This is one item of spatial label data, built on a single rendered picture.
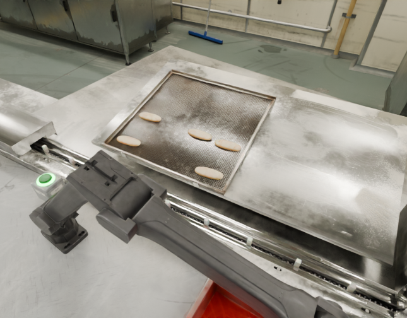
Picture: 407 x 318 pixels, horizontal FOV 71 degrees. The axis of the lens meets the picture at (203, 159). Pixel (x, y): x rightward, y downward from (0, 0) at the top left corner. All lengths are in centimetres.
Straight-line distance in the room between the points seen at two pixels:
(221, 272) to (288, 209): 49
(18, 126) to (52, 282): 64
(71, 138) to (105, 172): 82
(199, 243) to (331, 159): 69
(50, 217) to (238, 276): 51
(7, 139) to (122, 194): 81
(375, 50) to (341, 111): 288
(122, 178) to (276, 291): 31
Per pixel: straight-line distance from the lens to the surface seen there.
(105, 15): 369
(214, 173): 95
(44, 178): 106
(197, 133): 107
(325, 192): 98
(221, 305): 82
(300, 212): 92
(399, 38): 405
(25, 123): 132
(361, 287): 91
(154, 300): 83
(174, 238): 47
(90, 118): 142
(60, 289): 91
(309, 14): 436
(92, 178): 51
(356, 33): 435
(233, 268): 47
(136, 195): 51
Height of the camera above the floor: 159
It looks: 43 degrees down
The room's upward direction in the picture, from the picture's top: 1 degrees clockwise
